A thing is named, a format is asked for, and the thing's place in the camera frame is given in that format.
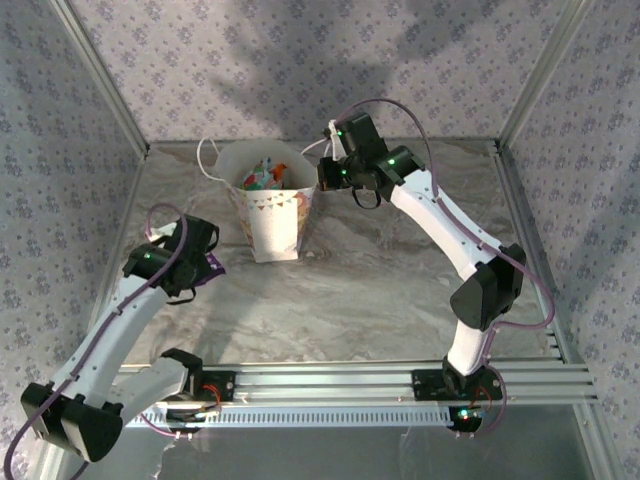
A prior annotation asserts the purple Fox's candy bag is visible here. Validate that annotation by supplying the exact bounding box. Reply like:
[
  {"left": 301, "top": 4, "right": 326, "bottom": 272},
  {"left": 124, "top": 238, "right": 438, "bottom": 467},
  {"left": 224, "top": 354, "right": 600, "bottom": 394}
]
[{"left": 192, "top": 251, "right": 226, "bottom": 289}]

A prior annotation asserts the cartoon animal print paper bag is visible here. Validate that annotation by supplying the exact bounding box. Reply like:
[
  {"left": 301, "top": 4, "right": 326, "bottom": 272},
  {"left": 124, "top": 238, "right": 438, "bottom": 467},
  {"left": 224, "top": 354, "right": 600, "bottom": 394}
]
[{"left": 196, "top": 137, "right": 331, "bottom": 265}]

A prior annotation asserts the teal Fox's candy bag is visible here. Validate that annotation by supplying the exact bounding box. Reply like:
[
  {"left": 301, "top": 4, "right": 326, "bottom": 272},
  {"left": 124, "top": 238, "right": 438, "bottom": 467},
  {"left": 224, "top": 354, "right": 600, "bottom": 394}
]
[{"left": 242, "top": 158, "right": 275, "bottom": 190}]

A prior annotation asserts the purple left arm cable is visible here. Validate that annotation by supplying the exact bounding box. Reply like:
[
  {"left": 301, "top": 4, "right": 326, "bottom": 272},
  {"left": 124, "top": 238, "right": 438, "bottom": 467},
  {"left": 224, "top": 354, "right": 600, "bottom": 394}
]
[{"left": 9, "top": 202, "right": 221, "bottom": 471}]

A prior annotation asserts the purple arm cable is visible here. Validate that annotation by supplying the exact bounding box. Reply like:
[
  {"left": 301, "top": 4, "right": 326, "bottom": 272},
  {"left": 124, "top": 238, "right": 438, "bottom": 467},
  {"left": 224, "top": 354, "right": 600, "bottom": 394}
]
[
  {"left": 9, "top": 202, "right": 221, "bottom": 471},
  {"left": 334, "top": 98, "right": 556, "bottom": 441}
]

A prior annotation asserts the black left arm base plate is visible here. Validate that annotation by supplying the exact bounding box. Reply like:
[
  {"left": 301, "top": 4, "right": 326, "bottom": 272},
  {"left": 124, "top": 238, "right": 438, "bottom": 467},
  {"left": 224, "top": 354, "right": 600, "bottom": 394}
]
[{"left": 192, "top": 367, "right": 237, "bottom": 404}]

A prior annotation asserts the wide aluminium frame rail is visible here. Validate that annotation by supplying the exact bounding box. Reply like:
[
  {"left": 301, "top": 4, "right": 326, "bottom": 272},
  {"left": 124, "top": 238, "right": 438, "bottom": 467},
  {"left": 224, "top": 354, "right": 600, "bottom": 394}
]
[{"left": 112, "top": 363, "right": 599, "bottom": 407}]

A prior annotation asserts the aluminium frame post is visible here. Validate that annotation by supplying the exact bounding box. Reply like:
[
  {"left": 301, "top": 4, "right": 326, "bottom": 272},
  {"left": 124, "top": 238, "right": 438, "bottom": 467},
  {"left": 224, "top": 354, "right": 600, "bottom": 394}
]
[
  {"left": 49, "top": 0, "right": 151, "bottom": 154},
  {"left": 497, "top": 0, "right": 594, "bottom": 146}
]

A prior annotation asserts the white slotted cable duct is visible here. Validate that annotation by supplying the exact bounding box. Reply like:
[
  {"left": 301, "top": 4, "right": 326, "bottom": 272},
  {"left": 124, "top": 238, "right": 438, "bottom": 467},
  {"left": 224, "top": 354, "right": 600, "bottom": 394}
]
[{"left": 139, "top": 405, "right": 481, "bottom": 429}]

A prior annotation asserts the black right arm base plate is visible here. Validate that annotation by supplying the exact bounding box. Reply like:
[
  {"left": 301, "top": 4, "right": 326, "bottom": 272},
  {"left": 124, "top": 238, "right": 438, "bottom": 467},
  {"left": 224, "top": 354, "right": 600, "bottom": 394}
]
[{"left": 410, "top": 368, "right": 504, "bottom": 401}]

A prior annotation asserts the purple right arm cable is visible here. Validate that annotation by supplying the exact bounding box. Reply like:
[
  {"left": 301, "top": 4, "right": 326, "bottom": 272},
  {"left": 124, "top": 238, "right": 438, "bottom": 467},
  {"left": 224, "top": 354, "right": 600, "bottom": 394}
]
[{"left": 334, "top": 98, "right": 556, "bottom": 441}]

